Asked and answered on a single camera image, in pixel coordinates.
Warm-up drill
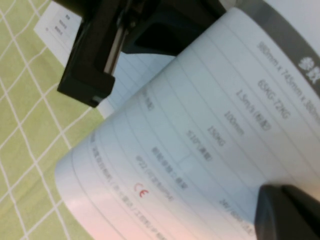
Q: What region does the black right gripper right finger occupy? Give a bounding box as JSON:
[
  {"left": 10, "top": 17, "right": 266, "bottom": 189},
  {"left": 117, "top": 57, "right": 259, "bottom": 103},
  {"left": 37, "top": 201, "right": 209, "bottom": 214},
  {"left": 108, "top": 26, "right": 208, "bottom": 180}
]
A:
[{"left": 281, "top": 184, "right": 320, "bottom": 240}]

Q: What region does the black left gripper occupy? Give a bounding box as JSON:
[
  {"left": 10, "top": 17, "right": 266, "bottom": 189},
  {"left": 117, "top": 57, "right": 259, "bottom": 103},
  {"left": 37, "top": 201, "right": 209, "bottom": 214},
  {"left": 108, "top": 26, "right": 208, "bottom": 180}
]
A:
[{"left": 53, "top": 0, "right": 227, "bottom": 59}]

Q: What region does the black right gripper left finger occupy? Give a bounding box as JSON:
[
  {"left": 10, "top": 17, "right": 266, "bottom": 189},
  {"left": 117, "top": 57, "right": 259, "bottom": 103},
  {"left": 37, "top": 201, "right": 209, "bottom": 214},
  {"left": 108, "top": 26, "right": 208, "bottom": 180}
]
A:
[{"left": 253, "top": 183, "right": 313, "bottom": 240}]

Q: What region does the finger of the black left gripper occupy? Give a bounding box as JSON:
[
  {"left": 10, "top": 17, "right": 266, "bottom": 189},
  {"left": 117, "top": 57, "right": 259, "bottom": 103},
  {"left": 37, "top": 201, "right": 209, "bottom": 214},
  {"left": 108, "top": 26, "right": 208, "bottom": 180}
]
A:
[{"left": 56, "top": 14, "right": 127, "bottom": 109}]

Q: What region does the white product brochure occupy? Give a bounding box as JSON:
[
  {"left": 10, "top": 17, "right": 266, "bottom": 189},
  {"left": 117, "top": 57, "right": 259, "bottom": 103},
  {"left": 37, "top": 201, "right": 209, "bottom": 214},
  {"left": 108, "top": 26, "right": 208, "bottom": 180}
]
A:
[{"left": 33, "top": 0, "right": 320, "bottom": 240}]

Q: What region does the green checked tablecloth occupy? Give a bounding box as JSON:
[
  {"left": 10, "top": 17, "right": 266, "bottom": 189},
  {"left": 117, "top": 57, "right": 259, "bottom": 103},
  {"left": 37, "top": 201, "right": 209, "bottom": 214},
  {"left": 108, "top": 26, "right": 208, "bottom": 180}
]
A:
[{"left": 0, "top": 0, "right": 116, "bottom": 240}]

